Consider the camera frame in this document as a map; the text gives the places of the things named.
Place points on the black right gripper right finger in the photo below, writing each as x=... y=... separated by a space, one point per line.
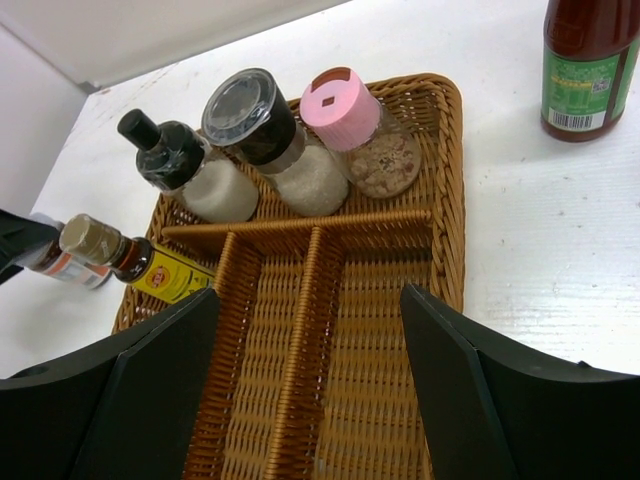
x=494 y=408

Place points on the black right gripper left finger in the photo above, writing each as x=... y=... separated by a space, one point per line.
x=123 y=407

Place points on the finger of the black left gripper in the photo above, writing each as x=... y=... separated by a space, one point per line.
x=27 y=244

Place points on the white lid brown spice jar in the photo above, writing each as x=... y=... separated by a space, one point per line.
x=65 y=267

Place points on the yellow label brown sauce bottle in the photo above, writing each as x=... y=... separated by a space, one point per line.
x=150 y=268

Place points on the black knob salt grinder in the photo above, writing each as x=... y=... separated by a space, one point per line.
x=182 y=164

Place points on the black top salt grinder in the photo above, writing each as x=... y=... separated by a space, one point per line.
x=248 y=115

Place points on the pink cap seasoning jar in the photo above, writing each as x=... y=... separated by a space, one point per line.
x=376 y=153

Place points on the green label red sauce bottle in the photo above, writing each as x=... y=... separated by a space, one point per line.
x=589 y=57

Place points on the brown wicker divided tray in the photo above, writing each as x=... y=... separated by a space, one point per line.
x=309 y=377

